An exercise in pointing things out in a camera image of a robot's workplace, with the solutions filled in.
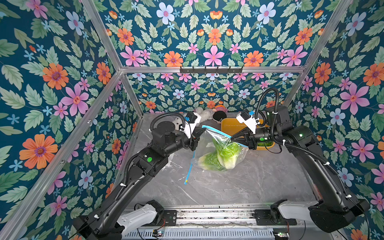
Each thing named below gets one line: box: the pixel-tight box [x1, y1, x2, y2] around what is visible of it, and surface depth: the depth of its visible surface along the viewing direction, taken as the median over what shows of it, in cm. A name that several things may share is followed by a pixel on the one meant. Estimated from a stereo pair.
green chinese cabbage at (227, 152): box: [212, 138, 241, 170], surface depth 64 cm
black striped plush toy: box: [212, 100, 229, 124], surface depth 114 cm
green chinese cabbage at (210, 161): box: [198, 151, 227, 172], surface depth 72 cm
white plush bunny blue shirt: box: [195, 107, 213, 127], surface depth 107 cm
